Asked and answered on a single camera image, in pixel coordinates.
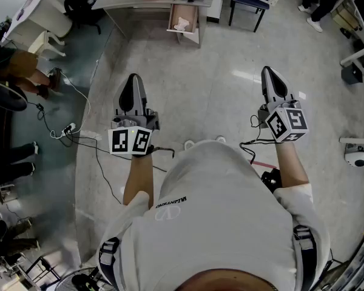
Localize black floor fan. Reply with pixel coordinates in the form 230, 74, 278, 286
54, 267, 101, 291

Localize white round side table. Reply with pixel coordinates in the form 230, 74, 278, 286
0, 0, 73, 61

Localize black hip device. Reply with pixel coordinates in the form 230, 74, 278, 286
260, 168, 283, 193

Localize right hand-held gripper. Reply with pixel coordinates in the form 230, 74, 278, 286
257, 66, 309, 144

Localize metal shelf rack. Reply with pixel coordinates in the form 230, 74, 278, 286
321, 222, 364, 291

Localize black harness strap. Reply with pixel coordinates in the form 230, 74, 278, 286
98, 236, 123, 285
292, 224, 318, 291

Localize wooden drawer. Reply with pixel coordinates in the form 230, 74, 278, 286
166, 4, 200, 33

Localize white dome device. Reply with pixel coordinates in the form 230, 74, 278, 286
344, 144, 364, 167

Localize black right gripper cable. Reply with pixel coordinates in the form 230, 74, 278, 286
238, 115, 280, 164

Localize person's left forearm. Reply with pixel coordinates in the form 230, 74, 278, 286
123, 153, 155, 207

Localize person's white t-shirt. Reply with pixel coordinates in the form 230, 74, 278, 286
96, 139, 331, 291

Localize white workbench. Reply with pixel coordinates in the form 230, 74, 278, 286
332, 0, 364, 70

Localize black box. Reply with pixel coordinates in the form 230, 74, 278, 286
340, 62, 364, 85

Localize black left harness strap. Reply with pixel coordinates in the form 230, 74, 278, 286
98, 236, 123, 285

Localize black backpack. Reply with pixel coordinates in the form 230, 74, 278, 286
63, 0, 103, 35

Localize white power strip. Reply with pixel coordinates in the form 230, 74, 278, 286
50, 122, 77, 139

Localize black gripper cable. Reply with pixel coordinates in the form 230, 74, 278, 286
238, 115, 280, 164
151, 145, 175, 159

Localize black floor cable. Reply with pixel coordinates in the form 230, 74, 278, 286
27, 101, 167, 206

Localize black right harness strap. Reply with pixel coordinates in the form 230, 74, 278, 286
292, 224, 318, 291

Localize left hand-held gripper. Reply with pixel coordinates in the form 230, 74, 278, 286
108, 73, 161, 158

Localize dark blue stool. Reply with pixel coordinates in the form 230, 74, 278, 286
229, 0, 271, 33

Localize person's right forearm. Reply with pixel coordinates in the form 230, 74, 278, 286
274, 141, 310, 188

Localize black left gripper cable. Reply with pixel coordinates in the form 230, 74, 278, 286
151, 145, 175, 159

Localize white floor cable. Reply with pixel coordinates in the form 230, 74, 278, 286
50, 68, 93, 139

